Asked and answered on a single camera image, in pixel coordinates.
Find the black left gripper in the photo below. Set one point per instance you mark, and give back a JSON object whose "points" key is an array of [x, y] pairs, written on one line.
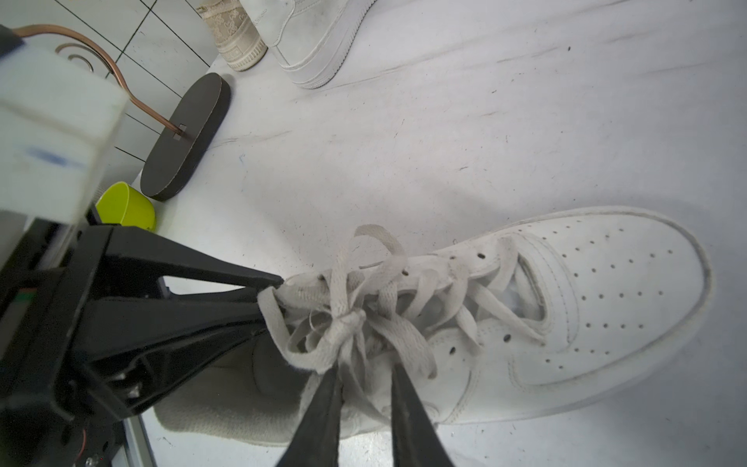
{"points": [[130, 354]]}

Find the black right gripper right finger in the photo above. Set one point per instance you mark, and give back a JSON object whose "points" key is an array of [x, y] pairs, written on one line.
{"points": [[414, 438]]}

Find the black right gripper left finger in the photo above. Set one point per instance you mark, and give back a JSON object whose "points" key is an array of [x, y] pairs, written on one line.
{"points": [[315, 442]]}

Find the white leather sneaker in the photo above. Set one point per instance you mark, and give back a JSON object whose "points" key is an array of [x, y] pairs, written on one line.
{"points": [[309, 39], [538, 318]]}

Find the green plastic bowl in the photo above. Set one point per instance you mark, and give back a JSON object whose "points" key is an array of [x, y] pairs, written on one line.
{"points": [[123, 205]]}

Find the dark oval stand base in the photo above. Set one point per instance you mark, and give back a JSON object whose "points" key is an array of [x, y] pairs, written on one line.
{"points": [[176, 155]]}

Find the beige sneaker red label right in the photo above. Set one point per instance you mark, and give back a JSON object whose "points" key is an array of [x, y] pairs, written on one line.
{"points": [[236, 38]]}

